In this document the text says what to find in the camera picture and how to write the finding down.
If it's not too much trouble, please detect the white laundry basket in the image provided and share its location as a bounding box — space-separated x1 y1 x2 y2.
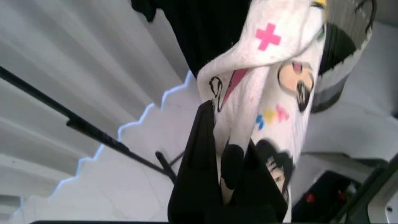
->
310 0 377 114

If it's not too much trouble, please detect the black garment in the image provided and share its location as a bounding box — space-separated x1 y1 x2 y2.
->
130 0 252 78

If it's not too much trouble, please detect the white curtain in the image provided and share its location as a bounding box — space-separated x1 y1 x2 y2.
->
0 0 193 215

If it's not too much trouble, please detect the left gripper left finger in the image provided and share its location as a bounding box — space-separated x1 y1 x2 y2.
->
167 100 225 222

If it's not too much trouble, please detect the black clothes rack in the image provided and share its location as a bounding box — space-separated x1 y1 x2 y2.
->
0 65 186 185

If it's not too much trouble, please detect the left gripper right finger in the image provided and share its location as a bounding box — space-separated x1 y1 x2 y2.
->
225 139 289 222

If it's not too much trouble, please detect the cream printed garment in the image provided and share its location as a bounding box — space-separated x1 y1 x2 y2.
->
196 0 328 222

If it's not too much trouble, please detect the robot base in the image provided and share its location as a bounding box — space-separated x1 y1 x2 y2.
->
290 151 398 222

